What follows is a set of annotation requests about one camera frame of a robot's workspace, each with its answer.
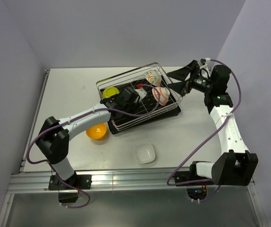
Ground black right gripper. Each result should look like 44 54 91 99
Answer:
167 60 214 96

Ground lime green bowl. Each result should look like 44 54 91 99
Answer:
102 87 120 99

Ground white bowl red ornaments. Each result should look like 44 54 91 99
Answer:
152 86 170 106

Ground floral leaf pattern bowl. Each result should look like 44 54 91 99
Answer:
144 70 162 87

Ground yellow orange plastic bowl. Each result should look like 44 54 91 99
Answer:
85 123 107 140

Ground small white square dish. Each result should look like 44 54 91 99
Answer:
134 143 156 164

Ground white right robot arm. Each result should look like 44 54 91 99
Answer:
167 58 258 186

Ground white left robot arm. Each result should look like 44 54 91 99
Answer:
33 87 140 189

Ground black drip tray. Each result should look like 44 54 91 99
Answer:
108 87 181 135

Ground steel wire dish rack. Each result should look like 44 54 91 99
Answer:
96 62 182 134

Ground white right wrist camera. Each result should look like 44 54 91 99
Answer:
199 58 211 78

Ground aluminium mounting rail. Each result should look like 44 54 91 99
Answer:
8 169 255 194

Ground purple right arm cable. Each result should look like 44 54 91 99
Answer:
166 58 242 204

